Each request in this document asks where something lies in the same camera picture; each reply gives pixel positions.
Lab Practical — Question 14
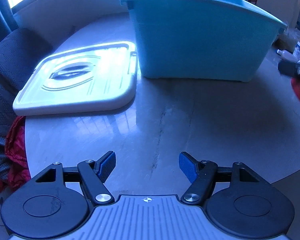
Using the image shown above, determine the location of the white bottle lying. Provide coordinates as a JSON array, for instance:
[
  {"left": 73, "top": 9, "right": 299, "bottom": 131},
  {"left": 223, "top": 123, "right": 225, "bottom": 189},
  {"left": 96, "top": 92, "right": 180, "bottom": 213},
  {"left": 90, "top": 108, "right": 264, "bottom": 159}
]
[{"left": 277, "top": 49, "right": 299, "bottom": 63}]

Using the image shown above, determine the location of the red quilted jacket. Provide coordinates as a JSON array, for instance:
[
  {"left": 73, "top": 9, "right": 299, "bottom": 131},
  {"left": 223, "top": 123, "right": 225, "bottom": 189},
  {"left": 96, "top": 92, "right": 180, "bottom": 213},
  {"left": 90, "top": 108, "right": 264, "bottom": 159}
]
[{"left": 0, "top": 116, "right": 31, "bottom": 192}]

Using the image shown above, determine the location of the teal plastic storage bin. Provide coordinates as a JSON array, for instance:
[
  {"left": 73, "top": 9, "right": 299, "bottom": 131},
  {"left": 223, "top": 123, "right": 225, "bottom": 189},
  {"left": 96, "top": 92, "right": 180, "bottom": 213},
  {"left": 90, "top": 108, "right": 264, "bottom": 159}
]
[{"left": 120, "top": 0, "right": 287, "bottom": 82}]

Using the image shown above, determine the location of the white bin lid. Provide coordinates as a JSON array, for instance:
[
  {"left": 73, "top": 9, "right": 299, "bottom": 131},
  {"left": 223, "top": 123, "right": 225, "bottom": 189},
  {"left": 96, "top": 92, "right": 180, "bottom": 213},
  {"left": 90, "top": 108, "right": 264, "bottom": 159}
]
[{"left": 13, "top": 41, "right": 138, "bottom": 116}]

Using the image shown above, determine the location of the dark fabric chair far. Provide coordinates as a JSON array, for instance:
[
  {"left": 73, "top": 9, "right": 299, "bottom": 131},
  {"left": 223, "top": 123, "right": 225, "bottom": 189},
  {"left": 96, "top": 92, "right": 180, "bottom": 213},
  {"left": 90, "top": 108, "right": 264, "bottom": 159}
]
[{"left": 0, "top": 28, "right": 53, "bottom": 94}]

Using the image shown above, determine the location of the white blue-label medicine bottle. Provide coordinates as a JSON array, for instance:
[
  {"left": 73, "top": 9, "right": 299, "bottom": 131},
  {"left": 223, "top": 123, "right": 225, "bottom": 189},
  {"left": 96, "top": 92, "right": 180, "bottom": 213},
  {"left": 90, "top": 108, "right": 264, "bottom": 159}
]
[{"left": 293, "top": 41, "right": 300, "bottom": 59}]

